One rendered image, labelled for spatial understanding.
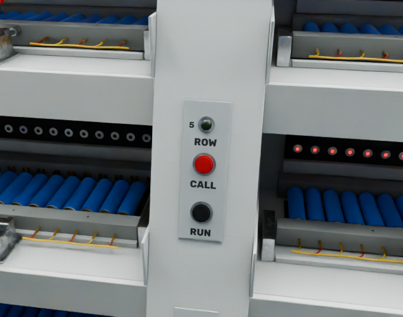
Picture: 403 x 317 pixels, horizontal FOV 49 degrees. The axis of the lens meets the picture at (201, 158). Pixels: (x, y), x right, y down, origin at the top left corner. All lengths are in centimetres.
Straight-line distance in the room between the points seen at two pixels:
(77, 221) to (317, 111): 26
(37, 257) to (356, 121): 33
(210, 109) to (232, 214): 9
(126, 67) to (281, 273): 24
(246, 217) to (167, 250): 8
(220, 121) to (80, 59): 16
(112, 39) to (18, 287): 26
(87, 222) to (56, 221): 3
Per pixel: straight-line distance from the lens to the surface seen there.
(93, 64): 43
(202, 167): 38
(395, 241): 49
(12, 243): 50
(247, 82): 38
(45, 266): 47
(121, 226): 46
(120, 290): 44
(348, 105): 39
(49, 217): 49
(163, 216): 40
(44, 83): 42
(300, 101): 38
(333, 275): 46
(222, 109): 38
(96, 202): 51
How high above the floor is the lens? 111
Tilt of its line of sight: 9 degrees down
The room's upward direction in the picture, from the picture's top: 3 degrees clockwise
